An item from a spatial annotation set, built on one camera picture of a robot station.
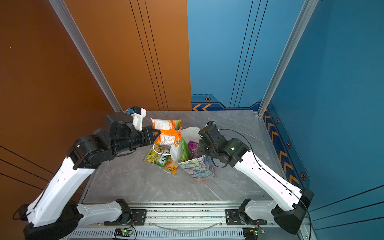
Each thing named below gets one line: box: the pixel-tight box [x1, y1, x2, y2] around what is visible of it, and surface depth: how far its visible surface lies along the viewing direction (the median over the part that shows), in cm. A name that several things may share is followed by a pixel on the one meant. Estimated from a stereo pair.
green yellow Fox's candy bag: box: [143, 144, 171, 167], surface depth 93 cm
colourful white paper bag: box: [170, 127, 216, 181], surface depth 74 cm
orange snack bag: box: [150, 117, 182, 146], surface depth 63 cm
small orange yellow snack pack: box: [164, 156, 179, 175], surface depth 91 cm
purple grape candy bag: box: [188, 140, 202, 159], surface depth 88 cm
